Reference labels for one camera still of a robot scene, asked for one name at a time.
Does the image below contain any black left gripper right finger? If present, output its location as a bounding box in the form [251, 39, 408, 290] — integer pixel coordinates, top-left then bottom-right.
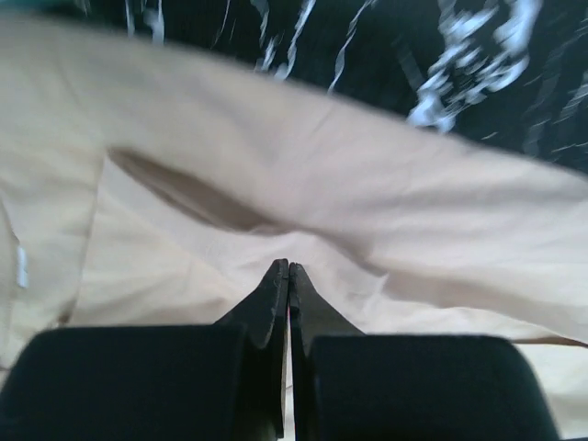
[288, 264, 559, 440]

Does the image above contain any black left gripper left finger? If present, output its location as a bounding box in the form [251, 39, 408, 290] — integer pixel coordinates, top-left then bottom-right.
[1, 260, 288, 441]

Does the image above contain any beige t-shirt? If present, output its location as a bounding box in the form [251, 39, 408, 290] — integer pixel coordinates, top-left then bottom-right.
[1, 13, 587, 437]

